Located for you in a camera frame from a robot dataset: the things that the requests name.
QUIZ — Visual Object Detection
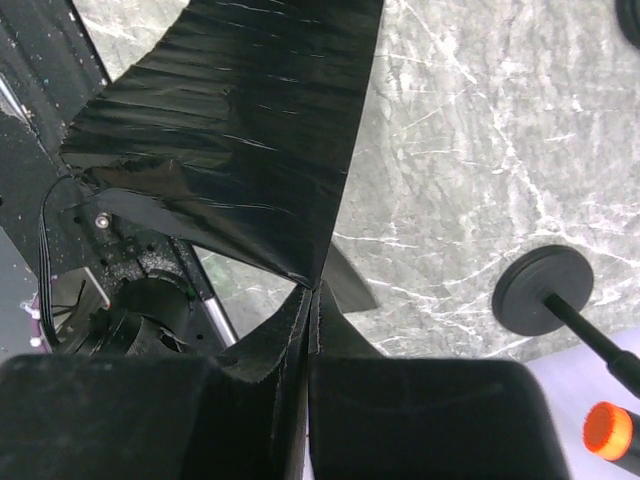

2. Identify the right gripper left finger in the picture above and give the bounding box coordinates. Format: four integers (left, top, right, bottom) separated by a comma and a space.
1, 287, 312, 479

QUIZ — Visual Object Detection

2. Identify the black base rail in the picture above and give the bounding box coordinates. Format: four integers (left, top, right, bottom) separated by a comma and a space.
0, 0, 241, 356

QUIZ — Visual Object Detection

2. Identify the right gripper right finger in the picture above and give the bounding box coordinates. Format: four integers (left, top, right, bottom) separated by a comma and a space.
309, 285, 569, 479

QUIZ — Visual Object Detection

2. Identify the black trash bag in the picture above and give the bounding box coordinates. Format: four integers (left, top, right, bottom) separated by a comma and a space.
60, 1, 383, 312

